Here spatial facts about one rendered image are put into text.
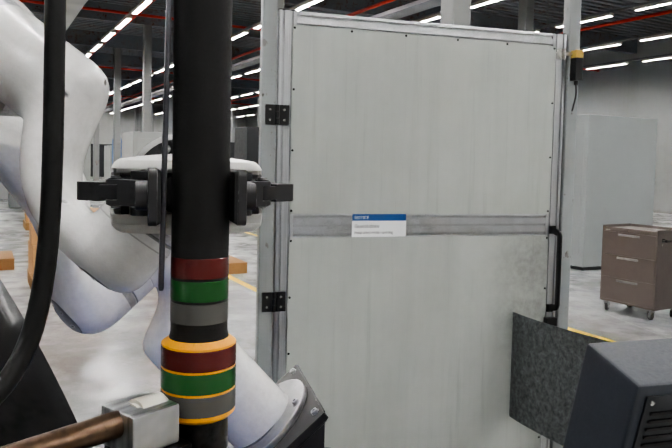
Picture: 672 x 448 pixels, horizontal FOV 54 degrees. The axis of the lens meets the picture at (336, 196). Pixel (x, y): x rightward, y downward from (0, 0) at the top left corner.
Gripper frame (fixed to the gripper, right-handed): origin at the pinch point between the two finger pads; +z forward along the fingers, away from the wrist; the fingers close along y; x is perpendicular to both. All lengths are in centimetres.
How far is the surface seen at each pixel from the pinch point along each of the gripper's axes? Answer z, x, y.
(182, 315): 1.5, -6.7, 0.8
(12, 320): -7.6, -8.7, 11.1
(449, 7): -617, 170, -309
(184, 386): 2.2, -10.5, 0.7
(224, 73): 1.5, 7.0, -1.4
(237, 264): -822, -134, -116
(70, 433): 5.4, -11.4, 6.3
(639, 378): -30, -25, -59
